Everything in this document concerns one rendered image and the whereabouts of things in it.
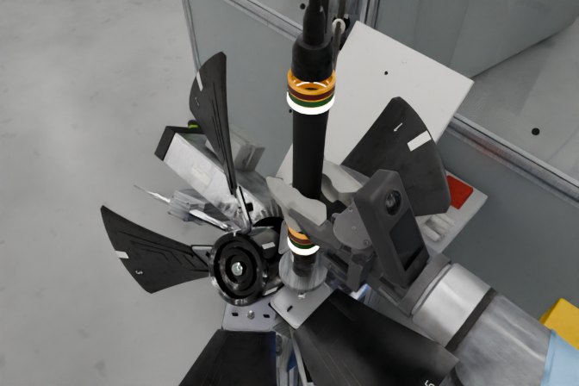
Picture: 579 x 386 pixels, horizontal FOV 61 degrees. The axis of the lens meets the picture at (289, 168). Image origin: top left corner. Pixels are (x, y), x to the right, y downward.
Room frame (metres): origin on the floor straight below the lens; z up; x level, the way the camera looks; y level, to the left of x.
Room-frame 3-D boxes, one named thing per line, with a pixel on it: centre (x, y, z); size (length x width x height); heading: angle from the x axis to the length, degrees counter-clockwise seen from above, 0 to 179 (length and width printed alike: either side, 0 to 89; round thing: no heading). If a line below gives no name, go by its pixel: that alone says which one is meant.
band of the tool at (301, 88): (0.34, -0.02, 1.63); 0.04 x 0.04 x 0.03
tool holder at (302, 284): (0.35, -0.02, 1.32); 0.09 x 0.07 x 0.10; 171
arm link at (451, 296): (0.21, -0.16, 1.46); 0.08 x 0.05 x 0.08; 136
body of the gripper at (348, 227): (0.26, -0.10, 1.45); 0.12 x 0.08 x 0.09; 46
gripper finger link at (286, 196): (0.32, 0.00, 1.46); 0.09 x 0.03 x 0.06; 56
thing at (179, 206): (0.59, 0.22, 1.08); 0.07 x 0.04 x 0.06; 56
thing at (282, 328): (0.36, 0.00, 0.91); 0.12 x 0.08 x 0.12; 136
